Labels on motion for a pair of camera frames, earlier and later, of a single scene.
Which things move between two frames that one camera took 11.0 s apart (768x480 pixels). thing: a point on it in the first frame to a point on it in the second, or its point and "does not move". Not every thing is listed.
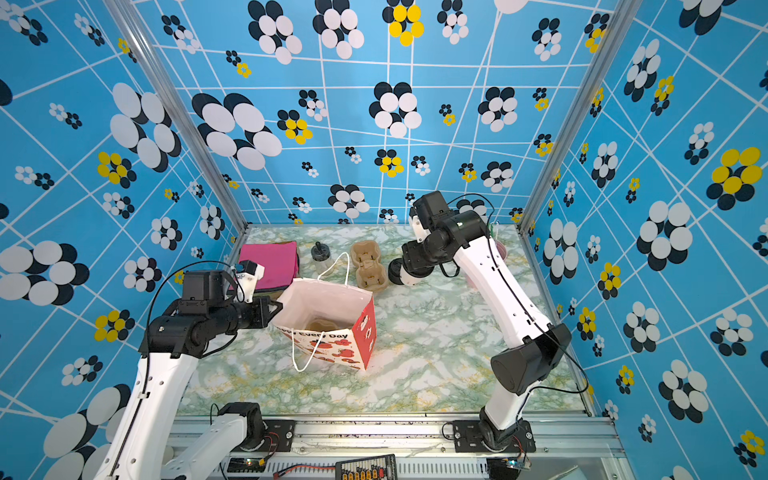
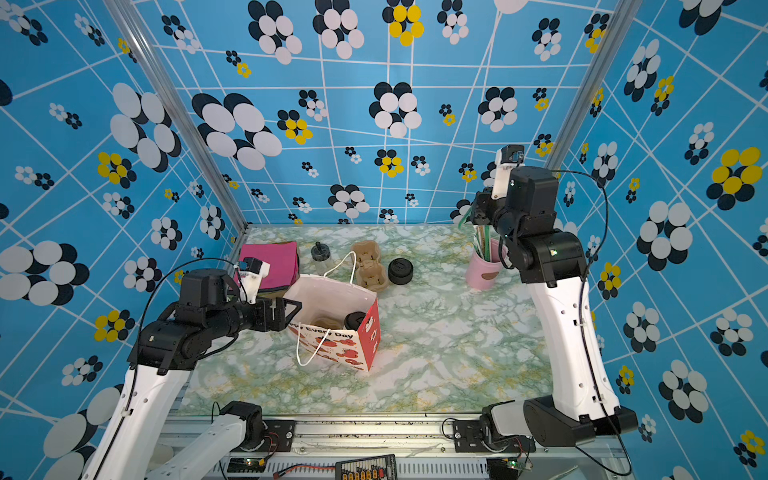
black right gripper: (413, 257) to (486, 203)
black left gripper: (263, 316) to (281, 320)
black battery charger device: (382, 467) does not move
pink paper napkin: (281, 262) does not move
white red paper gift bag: (334, 320) does not move
